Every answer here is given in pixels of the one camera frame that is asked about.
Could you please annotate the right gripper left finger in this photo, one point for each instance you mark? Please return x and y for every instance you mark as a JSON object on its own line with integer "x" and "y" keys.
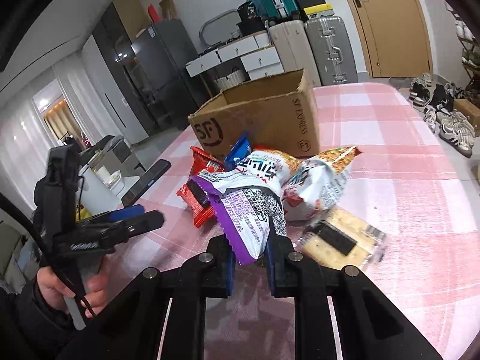
{"x": 210, "y": 273}

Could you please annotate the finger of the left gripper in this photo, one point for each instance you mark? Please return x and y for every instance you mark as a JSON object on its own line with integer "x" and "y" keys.
{"x": 113, "y": 216}
{"x": 138, "y": 225}

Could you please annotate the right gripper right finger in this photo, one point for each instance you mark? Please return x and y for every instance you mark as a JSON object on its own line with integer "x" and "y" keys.
{"x": 290, "y": 273}

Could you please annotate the small red snack packet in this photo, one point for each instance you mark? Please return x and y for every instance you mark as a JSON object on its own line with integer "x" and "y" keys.
{"x": 196, "y": 199}

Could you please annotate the clear cracker packet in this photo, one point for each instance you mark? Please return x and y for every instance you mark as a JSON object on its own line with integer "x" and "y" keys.
{"x": 339, "y": 239}

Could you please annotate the purple white snack bag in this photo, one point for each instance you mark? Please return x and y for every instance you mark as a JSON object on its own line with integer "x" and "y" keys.
{"x": 248, "y": 207}

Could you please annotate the white noodle snack bag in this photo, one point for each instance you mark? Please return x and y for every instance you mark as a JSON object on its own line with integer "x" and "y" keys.
{"x": 317, "y": 184}
{"x": 261, "y": 168}

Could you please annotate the black left sleeve forearm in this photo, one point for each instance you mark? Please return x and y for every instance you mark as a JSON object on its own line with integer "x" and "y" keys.
{"x": 30, "y": 327}

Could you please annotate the person's left hand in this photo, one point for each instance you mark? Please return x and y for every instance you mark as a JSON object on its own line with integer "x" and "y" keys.
{"x": 53, "y": 290}

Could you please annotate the black smartphone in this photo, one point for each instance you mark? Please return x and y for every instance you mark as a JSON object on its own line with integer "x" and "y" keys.
{"x": 145, "y": 182}

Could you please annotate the large red chip bag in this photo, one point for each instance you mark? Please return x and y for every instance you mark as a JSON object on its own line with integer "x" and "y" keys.
{"x": 204, "y": 161}

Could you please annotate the blue snack packet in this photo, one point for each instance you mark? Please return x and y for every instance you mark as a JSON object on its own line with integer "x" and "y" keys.
{"x": 240, "y": 150}

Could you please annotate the white laundry basket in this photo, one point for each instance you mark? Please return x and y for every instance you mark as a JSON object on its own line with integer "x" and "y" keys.
{"x": 235, "y": 78}

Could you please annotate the brown SF cardboard box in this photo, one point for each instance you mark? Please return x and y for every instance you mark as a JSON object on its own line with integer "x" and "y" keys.
{"x": 277, "y": 112}

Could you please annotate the dark grey refrigerator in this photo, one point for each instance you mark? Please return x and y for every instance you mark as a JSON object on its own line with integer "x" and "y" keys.
{"x": 163, "y": 50}

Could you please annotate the black glass cabinet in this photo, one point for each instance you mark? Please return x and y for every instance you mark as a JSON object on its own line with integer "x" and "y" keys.
{"x": 115, "y": 46}

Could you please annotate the white drawer desk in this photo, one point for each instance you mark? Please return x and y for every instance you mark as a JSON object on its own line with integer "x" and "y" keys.
{"x": 255, "y": 54}

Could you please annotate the oval mirror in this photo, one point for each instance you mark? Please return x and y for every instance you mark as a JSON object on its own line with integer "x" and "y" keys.
{"x": 220, "y": 30}

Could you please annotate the silver suitcase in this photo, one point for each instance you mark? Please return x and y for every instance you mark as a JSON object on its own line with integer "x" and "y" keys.
{"x": 332, "y": 50}

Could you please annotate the pile of shoes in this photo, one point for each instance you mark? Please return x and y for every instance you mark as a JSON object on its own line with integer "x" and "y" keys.
{"x": 440, "y": 114}

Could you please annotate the beige suitcase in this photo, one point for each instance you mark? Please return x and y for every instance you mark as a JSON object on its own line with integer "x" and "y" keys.
{"x": 294, "y": 49}

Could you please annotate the small cardboard box on floor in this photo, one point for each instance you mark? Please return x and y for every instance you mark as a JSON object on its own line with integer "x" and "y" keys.
{"x": 470, "y": 111}

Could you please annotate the wooden door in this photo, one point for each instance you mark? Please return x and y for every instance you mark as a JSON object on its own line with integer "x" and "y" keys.
{"x": 393, "y": 36}

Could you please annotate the wooden shoe rack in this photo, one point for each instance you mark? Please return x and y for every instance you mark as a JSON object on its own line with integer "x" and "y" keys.
{"x": 469, "y": 56}

